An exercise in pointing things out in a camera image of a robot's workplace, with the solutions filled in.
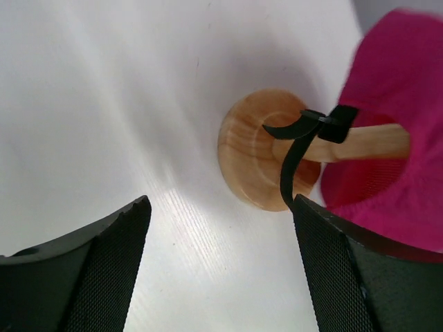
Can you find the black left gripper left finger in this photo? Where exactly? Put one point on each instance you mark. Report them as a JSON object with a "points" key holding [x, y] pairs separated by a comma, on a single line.
{"points": [[82, 281]]}

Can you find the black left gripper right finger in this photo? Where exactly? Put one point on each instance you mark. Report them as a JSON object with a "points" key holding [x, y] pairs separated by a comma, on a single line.
{"points": [[361, 281]]}

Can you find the wooden hat stand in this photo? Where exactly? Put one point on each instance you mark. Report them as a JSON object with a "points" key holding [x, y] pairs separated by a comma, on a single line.
{"points": [[250, 159]]}

